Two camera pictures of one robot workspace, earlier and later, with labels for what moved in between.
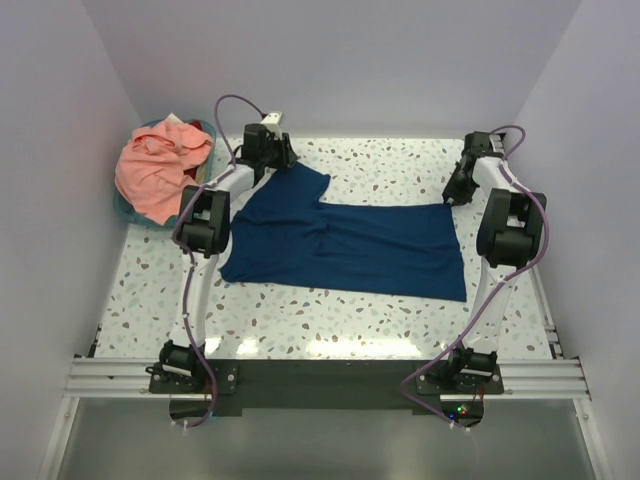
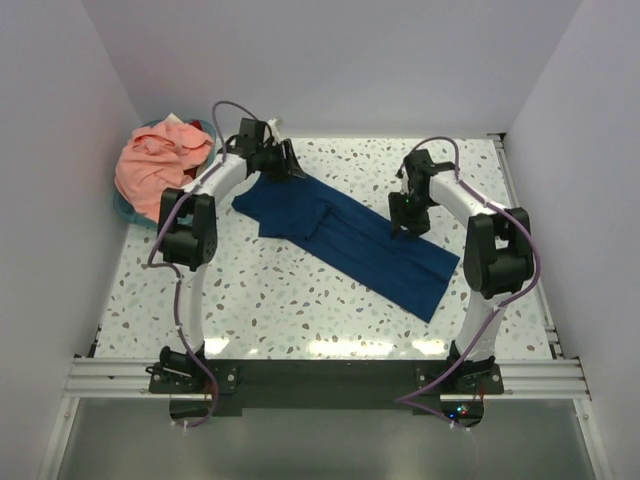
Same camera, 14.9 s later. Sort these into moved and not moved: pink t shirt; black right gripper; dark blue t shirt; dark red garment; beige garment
Moved: dark blue t shirt; black right gripper
Not moved: pink t shirt; dark red garment; beige garment
